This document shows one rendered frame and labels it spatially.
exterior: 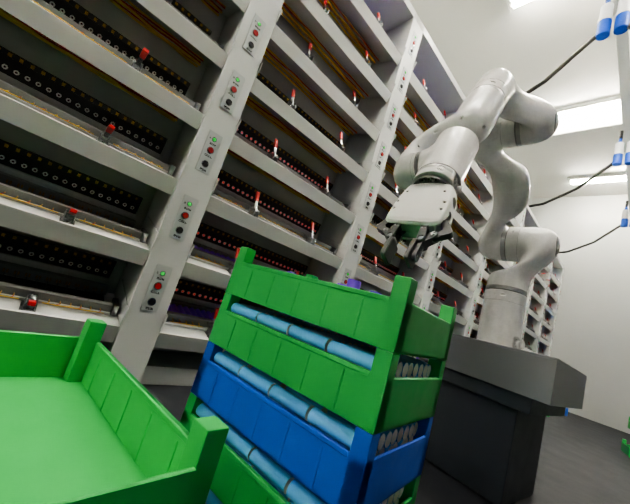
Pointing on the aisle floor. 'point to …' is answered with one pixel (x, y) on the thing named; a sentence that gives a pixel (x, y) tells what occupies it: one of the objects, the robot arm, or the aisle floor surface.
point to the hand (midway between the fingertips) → (400, 252)
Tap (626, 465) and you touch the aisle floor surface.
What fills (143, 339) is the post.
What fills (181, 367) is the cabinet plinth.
